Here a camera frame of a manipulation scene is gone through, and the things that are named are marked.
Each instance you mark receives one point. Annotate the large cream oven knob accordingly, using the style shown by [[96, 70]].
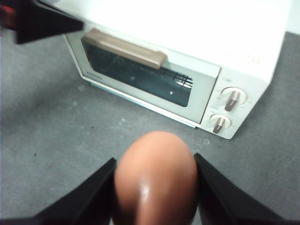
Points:
[[233, 99]]

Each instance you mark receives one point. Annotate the brown egg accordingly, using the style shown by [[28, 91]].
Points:
[[154, 178]]

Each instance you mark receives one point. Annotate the small cream oven knob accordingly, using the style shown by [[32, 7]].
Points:
[[219, 124]]

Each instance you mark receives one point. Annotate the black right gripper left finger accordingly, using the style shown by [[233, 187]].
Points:
[[89, 201]]

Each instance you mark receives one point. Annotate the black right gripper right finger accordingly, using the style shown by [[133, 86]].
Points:
[[225, 201]]

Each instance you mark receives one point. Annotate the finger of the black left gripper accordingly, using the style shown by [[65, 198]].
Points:
[[47, 23]]

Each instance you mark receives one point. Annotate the cream toaster oven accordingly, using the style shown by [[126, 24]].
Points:
[[211, 42]]

